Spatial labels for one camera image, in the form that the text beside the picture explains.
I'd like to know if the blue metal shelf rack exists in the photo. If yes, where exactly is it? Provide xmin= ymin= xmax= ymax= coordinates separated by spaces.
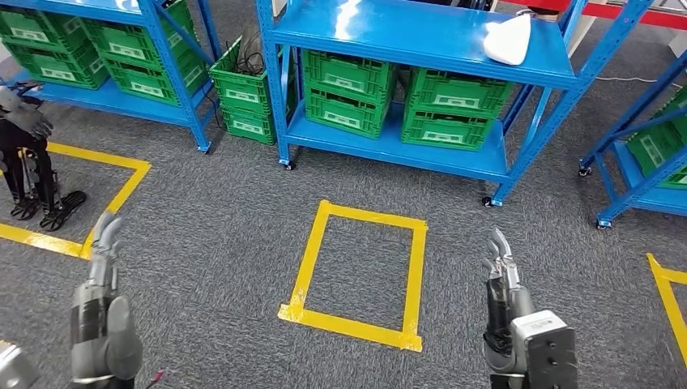
xmin=256 ymin=0 xmax=653 ymax=207
xmin=0 ymin=0 xmax=222 ymax=154
xmin=578 ymin=50 xmax=687 ymax=231

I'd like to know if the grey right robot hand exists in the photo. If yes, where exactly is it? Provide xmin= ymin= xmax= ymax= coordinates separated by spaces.
xmin=481 ymin=228 xmax=535 ymax=373

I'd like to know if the white plastic shell part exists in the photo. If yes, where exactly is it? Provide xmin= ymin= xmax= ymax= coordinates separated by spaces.
xmin=483 ymin=13 xmax=532 ymax=66

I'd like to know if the black legged humanoid robot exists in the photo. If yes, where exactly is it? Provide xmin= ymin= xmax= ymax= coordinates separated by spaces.
xmin=0 ymin=80 xmax=88 ymax=233

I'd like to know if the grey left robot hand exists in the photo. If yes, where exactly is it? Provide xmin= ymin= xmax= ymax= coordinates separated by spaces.
xmin=70 ymin=212 xmax=143 ymax=385

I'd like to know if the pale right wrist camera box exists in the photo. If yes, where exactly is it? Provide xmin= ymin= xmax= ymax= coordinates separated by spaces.
xmin=510 ymin=310 xmax=579 ymax=389

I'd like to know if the black cable bundle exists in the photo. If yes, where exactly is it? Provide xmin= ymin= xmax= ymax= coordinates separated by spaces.
xmin=225 ymin=24 xmax=268 ymax=76

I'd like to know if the white floor cable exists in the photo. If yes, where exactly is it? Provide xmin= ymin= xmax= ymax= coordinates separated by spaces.
xmin=595 ymin=75 xmax=685 ymax=90

